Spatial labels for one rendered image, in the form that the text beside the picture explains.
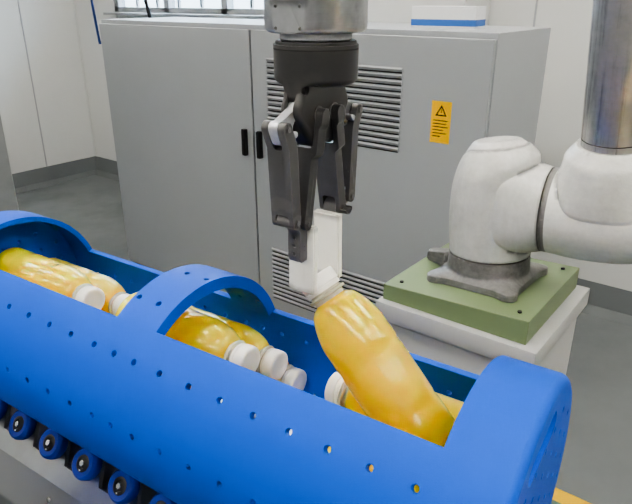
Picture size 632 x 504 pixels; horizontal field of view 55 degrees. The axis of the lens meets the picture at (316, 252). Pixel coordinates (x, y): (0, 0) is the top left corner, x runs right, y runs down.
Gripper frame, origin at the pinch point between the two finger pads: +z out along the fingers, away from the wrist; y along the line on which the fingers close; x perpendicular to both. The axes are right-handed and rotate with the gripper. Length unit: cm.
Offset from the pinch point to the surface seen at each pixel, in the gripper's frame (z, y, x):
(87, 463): 34.6, 9.9, -30.5
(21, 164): 110, -240, -467
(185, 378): 13.0, 9.9, -9.7
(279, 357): 18.8, -5.8, -9.5
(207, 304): 20.6, -14.0, -29.7
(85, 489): 39, 11, -31
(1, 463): 43, 12, -51
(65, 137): 94, -285, -464
